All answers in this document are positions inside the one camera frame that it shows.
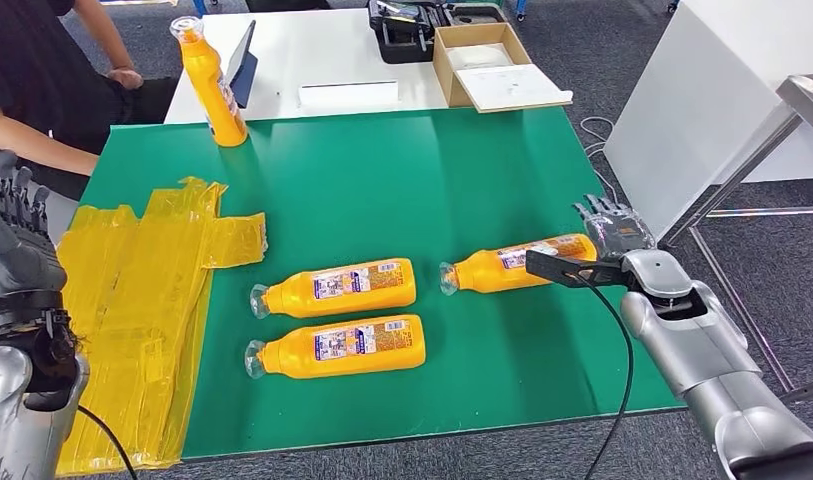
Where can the white box lid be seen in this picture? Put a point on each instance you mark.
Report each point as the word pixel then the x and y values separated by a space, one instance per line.
pixel 510 87

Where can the person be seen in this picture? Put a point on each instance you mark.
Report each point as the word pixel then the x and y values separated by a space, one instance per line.
pixel 28 73

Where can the person's right forearm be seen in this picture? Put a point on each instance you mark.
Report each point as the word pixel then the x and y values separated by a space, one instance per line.
pixel 35 142

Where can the white flat box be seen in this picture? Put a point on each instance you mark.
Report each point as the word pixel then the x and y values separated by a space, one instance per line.
pixel 348 96

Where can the steel table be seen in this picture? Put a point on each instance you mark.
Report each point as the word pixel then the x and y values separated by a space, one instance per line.
pixel 810 93

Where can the black tool case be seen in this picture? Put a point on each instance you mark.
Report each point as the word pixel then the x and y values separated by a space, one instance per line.
pixel 402 40

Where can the tablet in blue case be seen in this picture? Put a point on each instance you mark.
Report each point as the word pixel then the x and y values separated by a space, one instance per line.
pixel 246 79

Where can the person's left forearm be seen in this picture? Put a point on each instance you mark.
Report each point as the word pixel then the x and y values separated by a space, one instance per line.
pixel 104 36

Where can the cardboard box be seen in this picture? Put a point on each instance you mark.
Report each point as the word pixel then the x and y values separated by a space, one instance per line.
pixel 442 66

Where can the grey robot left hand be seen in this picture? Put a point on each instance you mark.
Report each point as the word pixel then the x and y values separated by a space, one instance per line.
pixel 18 258

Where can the orange detergent bottle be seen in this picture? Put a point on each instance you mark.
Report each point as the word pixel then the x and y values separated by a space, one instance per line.
pixel 353 301
pixel 485 273
pixel 340 364
pixel 210 86

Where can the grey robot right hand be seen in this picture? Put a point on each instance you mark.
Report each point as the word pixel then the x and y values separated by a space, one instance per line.
pixel 618 228

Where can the person's left hand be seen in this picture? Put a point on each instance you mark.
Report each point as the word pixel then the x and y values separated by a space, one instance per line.
pixel 126 78

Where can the white foam pad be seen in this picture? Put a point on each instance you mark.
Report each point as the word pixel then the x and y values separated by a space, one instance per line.
pixel 479 56

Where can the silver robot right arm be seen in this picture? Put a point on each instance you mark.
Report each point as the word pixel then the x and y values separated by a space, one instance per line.
pixel 711 358

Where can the blue frame leg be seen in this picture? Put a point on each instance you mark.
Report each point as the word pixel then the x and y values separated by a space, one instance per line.
pixel 522 8
pixel 200 5

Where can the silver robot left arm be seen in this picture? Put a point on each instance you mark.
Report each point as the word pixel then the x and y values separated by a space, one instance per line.
pixel 22 424

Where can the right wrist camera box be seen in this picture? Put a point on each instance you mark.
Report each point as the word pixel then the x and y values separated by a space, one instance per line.
pixel 552 265

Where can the yellow plastic sheet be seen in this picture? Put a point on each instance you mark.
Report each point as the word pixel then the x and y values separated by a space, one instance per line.
pixel 134 331

